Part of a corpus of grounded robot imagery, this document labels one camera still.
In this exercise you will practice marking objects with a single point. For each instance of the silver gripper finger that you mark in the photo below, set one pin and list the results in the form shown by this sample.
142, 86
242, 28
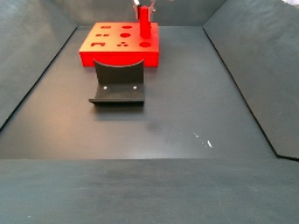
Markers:
137, 4
153, 6

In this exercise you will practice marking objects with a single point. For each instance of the red star peg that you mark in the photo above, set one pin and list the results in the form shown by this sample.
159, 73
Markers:
143, 14

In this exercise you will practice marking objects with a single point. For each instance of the red shape-sorter block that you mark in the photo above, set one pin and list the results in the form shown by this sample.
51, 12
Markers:
114, 43

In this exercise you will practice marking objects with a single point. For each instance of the black curved holder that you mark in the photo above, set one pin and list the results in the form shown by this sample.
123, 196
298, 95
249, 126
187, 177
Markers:
120, 84

